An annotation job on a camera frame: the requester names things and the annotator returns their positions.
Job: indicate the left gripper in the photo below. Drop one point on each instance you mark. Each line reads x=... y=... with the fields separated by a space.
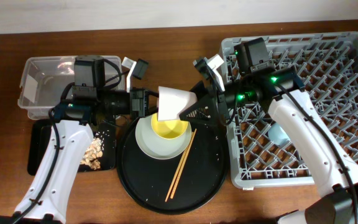
x=141 y=95

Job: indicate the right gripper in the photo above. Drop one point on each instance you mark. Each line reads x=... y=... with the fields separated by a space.
x=207 y=101

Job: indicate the pink cup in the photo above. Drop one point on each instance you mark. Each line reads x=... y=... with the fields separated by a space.
x=171 y=102

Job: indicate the yellow bowl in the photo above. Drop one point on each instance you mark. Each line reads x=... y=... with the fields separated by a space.
x=171 y=129

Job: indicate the grey plate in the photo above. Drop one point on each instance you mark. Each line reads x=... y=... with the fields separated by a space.
x=157 y=147

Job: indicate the blue cup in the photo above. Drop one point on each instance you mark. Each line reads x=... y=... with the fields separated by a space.
x=277 y=135

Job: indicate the peanut shells and rice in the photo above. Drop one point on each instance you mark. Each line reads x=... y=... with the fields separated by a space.
x=93 y=154

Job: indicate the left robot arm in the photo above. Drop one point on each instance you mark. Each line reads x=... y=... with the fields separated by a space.
x=71 y=134

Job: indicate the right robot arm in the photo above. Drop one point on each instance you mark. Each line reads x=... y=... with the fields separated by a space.
x=283 y=96

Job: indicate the grey dishwasher rack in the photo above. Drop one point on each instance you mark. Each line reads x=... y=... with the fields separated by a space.
x=327 y=63

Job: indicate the round black serving tray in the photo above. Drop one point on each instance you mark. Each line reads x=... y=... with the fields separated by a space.
x=147 y=180

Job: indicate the clear plastic bin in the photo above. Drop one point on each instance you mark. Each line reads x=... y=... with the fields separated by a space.
x=45 y=78

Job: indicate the black rectangular tray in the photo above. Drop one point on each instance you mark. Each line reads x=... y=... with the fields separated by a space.
x=105 y=130

